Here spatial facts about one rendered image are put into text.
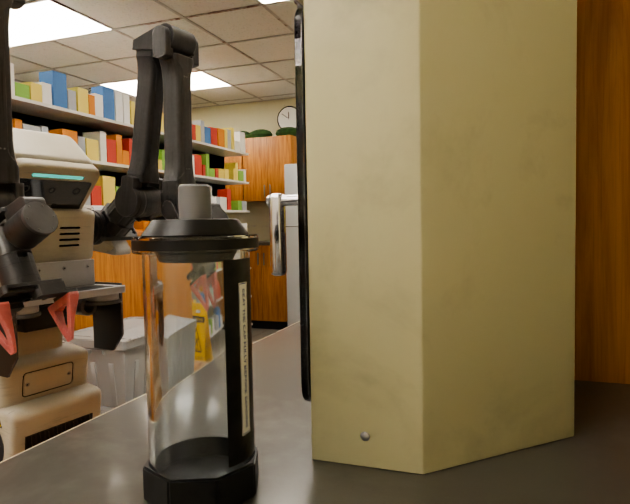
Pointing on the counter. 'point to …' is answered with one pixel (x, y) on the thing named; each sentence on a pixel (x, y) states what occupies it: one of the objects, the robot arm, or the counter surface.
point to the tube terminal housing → (440, 228)
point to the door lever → (278, 230)
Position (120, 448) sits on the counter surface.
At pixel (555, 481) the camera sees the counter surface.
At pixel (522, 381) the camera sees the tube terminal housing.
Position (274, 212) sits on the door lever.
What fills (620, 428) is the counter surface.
